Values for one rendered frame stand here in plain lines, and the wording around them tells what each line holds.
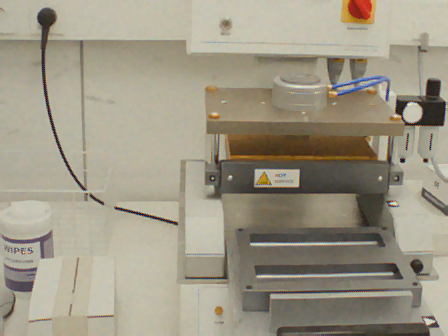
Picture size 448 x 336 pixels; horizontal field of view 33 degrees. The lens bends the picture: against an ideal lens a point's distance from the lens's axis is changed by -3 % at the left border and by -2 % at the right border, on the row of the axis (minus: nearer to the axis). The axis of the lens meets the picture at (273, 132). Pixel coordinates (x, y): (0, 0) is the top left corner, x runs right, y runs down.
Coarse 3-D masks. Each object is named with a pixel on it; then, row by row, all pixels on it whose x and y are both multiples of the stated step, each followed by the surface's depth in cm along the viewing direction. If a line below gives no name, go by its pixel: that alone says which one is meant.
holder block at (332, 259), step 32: (256, 256) 89; (288, 256) 89; (320, 256) 89; (352, 256) 90; (384, 256) 90; (256, 288) 81; (288, 288) 81; (320, 288) 82; (352, 288) 82; (384, 288) 82; (416, 288) 83
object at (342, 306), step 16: (240, 304) 83; (272, 304) 77; (288, 304) 77; (304, 304) 77; (320, 304) 77; (336, 304) 77; (352, 304) 78; (368, 304) 78; (384, 304) 78; (400, 304) 78; (240, 320) 79; (256, 320) 80; (272, 320) 77; (288, 320) 77; (304, 320) 78; (320, 320) 78; (336, 320) 78; (352, 320) 78; (368, 320) 78; (384, 320) 79; (400, 320) 79; (416, 320) 81
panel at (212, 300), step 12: (204, 288) 96; (216, 288) 96; (204, 300) 96; (216, 300) 96; (228, 300) 96; (204, 312) 95; (216, 312) 95; (228, 312) 96; (204, 324) 95; (216, 324) 95; (228, 324) 95
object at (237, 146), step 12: (228, 144) 108; (240, 144) 108; (252, 144) 108; (264, 144) 108; (276, 144) 108; (288, 144) 109; (300, 144) 109; (312, 144) 109; (324, 144) 109; (336, 144) 110; (348, 144) 110; (360, 144) 110; (228, 156) 108; (240, 156) 103; (252, 156) 103; (264, 156) 104; (276, 156) 104; (288, 156) 104; (300, 156) 104; (312, 156) 104; (324, 156) 105; (336, 156) 105; (348, 156) 105; (360, 156) 105; (372, 156) 105
